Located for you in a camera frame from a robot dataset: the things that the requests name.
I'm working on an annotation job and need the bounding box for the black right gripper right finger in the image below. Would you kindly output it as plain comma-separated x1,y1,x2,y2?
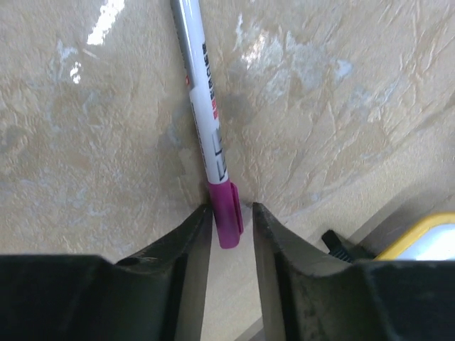
252,202,359,340

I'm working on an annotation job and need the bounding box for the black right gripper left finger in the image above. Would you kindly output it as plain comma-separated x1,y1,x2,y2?
116,205,213,340

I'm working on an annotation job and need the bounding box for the magenta marker cap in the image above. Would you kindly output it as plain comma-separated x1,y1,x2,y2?
208,180,244,249

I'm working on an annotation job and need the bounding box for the yellow framed whiteboard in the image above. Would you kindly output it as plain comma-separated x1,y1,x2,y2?
375,212,454,261

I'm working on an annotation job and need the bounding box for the white marker pen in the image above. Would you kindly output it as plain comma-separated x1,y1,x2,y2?
171,1,229,187

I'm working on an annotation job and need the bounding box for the black whiteboard stand foot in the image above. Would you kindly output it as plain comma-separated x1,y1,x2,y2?
321,229,355,264

